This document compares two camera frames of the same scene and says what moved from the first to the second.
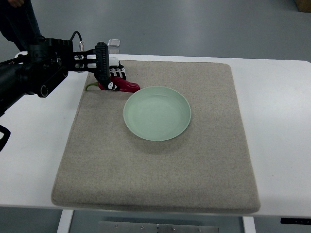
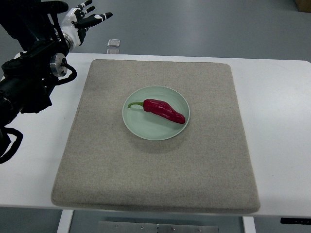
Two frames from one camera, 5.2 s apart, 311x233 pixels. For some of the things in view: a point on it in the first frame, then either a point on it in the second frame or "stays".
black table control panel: x=295 y=221 stays
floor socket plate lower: x=114 y=51 stays
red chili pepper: x=123 y=85 to x=162 y=109
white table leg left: x=65 y=221 stays
